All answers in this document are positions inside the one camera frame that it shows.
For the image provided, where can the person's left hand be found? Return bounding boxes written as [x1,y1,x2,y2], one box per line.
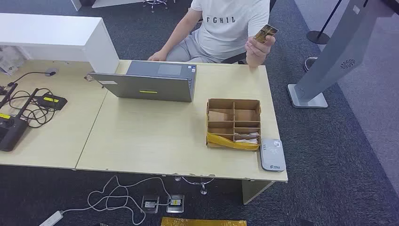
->
[245,35,277,60]

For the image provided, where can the person's right hand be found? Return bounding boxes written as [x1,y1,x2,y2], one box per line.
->
[148,49,169,62]

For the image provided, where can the gold patterned ID card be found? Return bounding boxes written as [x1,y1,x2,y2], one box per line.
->
[254,24,279,44]

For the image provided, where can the black chair of person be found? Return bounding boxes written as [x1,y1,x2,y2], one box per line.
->
[218,51,248,65]

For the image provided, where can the person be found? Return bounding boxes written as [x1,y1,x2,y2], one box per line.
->
[148,0,278,69]

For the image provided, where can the grey card reader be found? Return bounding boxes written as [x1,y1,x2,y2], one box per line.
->
[259,138,287,172]

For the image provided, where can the grey laptop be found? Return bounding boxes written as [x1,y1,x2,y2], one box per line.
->
[87,60,198,103]

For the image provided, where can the round chrome rimmed base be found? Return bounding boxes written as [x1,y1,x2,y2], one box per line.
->
[303,56,319,72]

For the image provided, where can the chrome office chair base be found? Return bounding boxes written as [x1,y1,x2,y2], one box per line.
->
[143,0,176,14]

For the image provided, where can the cardboard divider box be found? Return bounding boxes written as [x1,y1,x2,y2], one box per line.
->
[206,98,262,152]

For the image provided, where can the grey kiosk stand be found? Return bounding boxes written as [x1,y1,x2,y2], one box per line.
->
[287,0,397,109]

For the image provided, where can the white counter shelf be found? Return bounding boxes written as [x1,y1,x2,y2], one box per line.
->
[0,13,120,74]

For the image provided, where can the black adapter with yellow label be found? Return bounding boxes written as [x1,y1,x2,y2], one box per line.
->
[35,93,68,111]

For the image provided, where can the light wood desk leg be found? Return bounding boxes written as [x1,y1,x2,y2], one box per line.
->
[242,179,276,206]

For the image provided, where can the metal floor socket box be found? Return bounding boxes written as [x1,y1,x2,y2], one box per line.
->
[166,194,185,214]
[141,195,160,214]

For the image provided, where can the papers in clear bag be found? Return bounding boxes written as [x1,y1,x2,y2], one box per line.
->
[0,45,30,76]

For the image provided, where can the black router with antennas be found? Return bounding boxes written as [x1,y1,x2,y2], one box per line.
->
[0,82,40,153]

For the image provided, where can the yellow floor tape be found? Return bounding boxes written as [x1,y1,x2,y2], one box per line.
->
[161,217,247,226]

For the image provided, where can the white power strip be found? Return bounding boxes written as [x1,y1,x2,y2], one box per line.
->
[39,210,64,226]

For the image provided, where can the black stanchion post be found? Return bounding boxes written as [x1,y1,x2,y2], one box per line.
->
[306,0,343,45]

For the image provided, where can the thin black cable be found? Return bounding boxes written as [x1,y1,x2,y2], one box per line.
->
[8,71,57,88]

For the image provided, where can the tangled black cable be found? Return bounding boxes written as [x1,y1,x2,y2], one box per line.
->
[8,88,60,129]

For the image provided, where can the white power cable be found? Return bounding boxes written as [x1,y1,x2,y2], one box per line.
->
[61,175,174,226]

